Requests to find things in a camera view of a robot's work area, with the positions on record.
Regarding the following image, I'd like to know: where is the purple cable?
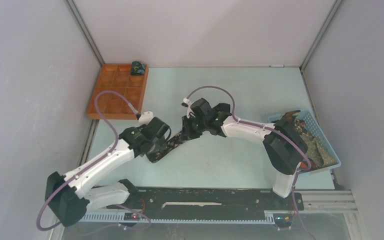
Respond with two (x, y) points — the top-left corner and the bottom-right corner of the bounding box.
(183, 85), (315, 240)
(36, 90), (153, 232)

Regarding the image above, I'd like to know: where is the pile of ties in basket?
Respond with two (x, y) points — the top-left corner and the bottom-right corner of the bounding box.
(279, 110), (339, 171)

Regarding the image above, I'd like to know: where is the light blue plastic basket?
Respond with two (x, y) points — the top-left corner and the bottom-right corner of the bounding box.
(267, 109), (342, 175)

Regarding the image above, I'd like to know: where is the black gold floral tie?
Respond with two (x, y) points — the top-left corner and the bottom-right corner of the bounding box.
(146, 131), (188, 164)

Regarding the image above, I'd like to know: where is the orange compartment tray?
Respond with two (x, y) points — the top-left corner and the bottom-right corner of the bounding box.
(86, 63), (149, 120)

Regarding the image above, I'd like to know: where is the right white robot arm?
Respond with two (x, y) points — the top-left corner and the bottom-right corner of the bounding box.
(180, 98), (308, 209)

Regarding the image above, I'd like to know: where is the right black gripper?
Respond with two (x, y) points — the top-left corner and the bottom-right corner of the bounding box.
(179, 114), (208, 142)

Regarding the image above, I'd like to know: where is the aluminium frame rail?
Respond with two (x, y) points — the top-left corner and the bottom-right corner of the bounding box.
(46, 188), (359, 240)

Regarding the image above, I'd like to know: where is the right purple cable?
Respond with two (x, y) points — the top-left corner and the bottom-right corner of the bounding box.
(183, 85), (315, 240)

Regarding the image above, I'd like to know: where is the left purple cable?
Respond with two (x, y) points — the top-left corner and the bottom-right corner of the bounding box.
(36, 90), (153, 232)

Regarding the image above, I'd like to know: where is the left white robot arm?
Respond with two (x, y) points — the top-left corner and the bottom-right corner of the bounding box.
(45, 111), (171, 227)

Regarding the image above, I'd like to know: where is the rolled blue patterned tie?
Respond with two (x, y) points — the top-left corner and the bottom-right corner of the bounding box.
(130, 61), (147, 76)

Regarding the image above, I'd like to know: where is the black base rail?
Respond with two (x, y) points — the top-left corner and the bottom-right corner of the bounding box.
(120, 179), (304, 222)

